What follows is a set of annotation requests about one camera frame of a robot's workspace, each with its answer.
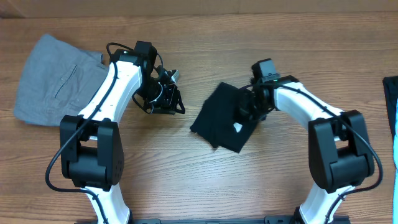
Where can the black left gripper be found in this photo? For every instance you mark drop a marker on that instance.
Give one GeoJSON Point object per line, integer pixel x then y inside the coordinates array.
{"type": "Point", "coordinates": [168, 105]}

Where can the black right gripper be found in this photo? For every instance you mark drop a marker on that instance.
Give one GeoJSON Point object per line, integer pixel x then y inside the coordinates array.
{"type": "Point", "coordinates": [244, 109]}

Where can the black t-shirt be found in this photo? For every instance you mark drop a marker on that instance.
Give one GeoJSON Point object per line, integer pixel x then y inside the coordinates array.
{"type": "Point", "coordinates": [216, 124]}

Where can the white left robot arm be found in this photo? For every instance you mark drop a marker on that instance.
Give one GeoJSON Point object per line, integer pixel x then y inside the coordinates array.
{"type": "Point", "coordinates": [91, 151]}

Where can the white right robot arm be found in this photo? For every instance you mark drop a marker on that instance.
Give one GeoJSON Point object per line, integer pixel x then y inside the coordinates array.
{"type": "Point", "coordinates": [339, 153]}

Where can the folded grey shorts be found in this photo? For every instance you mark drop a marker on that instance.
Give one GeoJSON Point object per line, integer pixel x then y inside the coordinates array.
{"type": "Point", "coordinates": [58, 79]}

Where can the dark garment at right edge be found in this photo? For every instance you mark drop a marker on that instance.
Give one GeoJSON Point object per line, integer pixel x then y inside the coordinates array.
{"type": "Point", "coordinates": [390, 92]}

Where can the light blue item right edge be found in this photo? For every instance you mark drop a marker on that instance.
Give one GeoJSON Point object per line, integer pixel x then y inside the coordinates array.
{"type": "Point", "coordinates": [395, 159]}

